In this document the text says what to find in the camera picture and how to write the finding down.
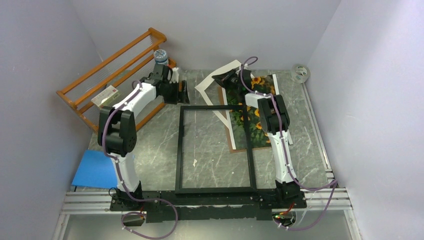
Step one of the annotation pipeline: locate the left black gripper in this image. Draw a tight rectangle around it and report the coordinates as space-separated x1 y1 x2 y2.
160 80 190 106

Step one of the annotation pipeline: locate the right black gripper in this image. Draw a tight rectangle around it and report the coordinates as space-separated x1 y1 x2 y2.
212 69 242 92

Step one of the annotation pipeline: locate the sunflower photo print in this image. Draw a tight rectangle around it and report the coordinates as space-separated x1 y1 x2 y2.
225 74 278 131

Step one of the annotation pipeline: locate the white mat board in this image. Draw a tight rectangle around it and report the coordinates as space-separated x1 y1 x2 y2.
194 59 294 151

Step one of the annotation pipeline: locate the black picture frame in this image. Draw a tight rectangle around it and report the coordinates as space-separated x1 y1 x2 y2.
174 105 258 196

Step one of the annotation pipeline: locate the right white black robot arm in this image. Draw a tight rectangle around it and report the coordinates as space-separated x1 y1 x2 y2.
211 69 301 208

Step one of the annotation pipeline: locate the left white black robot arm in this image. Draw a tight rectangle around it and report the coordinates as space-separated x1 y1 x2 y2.
97 63 188 210

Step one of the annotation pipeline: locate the blue white jar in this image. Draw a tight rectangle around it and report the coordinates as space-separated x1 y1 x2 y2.
153 49 169 66

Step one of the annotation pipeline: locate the orange wooden rack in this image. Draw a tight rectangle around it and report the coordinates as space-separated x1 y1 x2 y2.
56 27 167 133

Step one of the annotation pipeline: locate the white red small box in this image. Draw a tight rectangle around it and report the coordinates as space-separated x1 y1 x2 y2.
91 85 120 109

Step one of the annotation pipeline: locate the brown backing board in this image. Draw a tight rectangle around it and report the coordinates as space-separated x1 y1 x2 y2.
217 87 271 153

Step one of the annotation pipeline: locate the clear tape roll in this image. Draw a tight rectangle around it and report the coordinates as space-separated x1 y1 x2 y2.
290 64 311 84

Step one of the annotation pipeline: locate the blue paper sheet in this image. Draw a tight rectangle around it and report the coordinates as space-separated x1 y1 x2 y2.
71 149 135 190

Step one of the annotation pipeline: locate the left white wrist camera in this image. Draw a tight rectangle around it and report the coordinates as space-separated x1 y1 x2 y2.
169 67 180 84

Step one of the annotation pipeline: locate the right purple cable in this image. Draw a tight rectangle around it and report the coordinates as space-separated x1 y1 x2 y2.
239 56 339 232

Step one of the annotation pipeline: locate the purple cable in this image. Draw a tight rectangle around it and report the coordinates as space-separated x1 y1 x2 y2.
239 56 339 232
100 80 180 240

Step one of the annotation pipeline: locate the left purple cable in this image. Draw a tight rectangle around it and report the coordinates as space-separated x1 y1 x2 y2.
100 80 180 240

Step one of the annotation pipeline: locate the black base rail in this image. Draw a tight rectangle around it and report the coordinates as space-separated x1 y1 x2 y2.
109 189 307 223

